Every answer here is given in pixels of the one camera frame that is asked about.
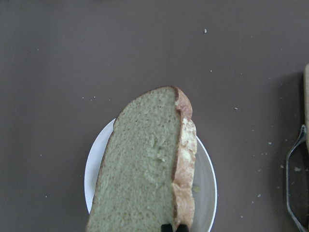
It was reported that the white round plate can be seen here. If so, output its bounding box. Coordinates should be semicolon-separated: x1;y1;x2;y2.
84;119;217;232

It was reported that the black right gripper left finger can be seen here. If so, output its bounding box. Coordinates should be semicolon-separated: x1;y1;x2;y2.
161;224;173;232

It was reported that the wooden cutting board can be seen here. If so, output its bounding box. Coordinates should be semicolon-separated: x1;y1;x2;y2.
303;64;309;150

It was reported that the bread slice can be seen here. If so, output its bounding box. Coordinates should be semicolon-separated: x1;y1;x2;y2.
86;86;197;232

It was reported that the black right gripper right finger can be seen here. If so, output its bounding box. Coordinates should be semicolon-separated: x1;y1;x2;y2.
177;224;189;232

